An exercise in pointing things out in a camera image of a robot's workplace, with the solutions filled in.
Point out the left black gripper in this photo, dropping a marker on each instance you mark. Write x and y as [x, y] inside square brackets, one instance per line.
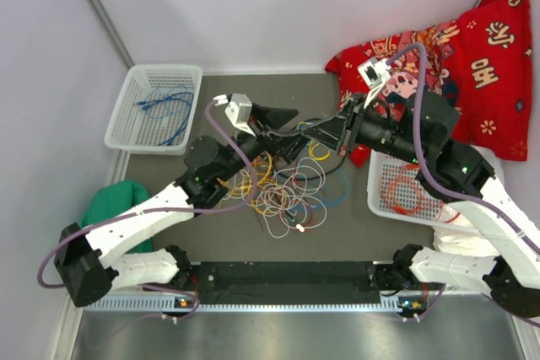
[287, 144]

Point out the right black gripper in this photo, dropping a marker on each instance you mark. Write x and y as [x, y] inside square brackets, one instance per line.
[330, 131]

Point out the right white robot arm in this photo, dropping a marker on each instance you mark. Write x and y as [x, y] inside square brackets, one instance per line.
[457, 174]

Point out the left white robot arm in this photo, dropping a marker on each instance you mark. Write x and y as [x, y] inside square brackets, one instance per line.
[94, 260]

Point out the right white plastic basket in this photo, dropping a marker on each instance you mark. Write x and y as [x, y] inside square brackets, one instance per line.
[393, 192]

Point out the white plastic basket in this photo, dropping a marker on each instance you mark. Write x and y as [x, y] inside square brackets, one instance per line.
[393, 192]
[155, 109]

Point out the left white plastic basket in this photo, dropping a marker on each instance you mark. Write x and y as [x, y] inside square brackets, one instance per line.
[155, 109]

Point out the red printed pillow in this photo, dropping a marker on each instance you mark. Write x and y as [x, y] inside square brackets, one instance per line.
[480, 62]

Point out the green cloth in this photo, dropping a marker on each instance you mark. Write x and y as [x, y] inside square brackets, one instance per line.
[113, 200]

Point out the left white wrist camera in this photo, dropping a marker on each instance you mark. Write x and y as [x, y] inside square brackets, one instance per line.
[237, 108]

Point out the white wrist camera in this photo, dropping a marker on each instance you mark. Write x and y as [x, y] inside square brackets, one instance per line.
[237, 108]
[375, 74]

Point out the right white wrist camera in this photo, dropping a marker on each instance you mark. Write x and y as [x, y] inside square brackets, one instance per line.
[375, 74]

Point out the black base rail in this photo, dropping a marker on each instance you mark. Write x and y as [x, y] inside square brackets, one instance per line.
[266, 287]

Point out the grey corner post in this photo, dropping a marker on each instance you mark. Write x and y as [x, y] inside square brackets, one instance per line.
[111, 33]

